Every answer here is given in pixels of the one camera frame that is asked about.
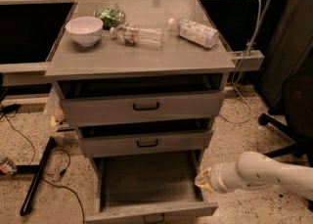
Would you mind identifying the grey bottom drawer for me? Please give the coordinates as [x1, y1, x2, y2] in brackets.
[86, 151, 218, 224]

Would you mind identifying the grey drawer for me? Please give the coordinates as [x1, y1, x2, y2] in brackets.
[58, 74, 225, 127]
[86, 151, 218, 224]
[79, 118, 212, 157]

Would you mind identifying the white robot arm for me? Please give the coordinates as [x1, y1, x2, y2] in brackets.
[195, 152, 313, 201]

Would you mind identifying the grey middle drawer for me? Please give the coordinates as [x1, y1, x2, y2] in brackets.
[79, 118, 212, 157]

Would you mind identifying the grey drawer cabinet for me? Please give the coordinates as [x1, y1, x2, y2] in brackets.
[44, 0, 237, 170]

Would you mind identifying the grey top drawer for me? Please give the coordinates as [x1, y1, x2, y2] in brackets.
[58, 74, 225, 127]

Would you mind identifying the black office chair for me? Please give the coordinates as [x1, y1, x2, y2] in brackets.
[257, 72, 313, 212]

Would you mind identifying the white labelled plastic bottle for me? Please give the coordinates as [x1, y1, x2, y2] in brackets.
[168, 18, 219, 49]

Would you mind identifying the black floor bar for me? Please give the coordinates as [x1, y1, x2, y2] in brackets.
[20, 137, 57, 217]

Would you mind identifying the clear plastic bag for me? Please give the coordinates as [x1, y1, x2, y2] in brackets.
[42, 88, 78, 145]

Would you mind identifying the clear plastic bottle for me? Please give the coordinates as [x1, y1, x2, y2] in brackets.
[110, 22, 164, 47]

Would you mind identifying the glass bowl with greens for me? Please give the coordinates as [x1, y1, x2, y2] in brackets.
[94, 8, 126, 29]

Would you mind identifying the white bowl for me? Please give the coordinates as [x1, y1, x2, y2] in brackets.
[66, 17, 103, 47]

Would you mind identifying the small object on floor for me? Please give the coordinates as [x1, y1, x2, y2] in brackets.
[0, 156, 17, 174]

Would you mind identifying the grey side rail bracket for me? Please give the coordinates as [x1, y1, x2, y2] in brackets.
[231, 50, 265, 71]

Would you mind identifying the black floor cable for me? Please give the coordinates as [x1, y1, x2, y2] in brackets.
[0, 102, 87, 224]

